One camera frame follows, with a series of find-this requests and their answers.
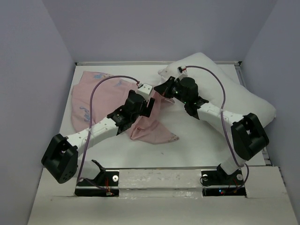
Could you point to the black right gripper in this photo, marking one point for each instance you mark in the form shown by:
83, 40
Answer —
164, 88

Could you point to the white pillow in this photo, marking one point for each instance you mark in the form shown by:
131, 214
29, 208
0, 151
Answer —
237, 98

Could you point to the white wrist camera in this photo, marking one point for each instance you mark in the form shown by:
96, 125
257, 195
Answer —
182, 72
145, 89

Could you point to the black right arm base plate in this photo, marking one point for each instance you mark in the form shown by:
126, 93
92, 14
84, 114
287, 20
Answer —
214, 186

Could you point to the white foam front board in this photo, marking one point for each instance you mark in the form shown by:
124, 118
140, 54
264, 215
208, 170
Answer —
55, 205

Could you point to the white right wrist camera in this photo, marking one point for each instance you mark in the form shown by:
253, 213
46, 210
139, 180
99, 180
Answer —
182, 72

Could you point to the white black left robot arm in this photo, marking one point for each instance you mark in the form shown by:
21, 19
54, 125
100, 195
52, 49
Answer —
64, 157

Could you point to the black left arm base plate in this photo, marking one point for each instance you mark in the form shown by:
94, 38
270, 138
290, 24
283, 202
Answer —
106, 184

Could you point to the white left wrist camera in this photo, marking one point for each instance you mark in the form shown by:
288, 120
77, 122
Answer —
145, 89

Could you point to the pink printed pillowcase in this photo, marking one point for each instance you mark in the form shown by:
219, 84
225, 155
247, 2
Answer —
99, 94

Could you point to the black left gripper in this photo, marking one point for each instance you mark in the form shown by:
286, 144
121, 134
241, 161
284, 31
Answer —
146, 111

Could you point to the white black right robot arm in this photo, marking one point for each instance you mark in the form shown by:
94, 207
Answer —
244, 134

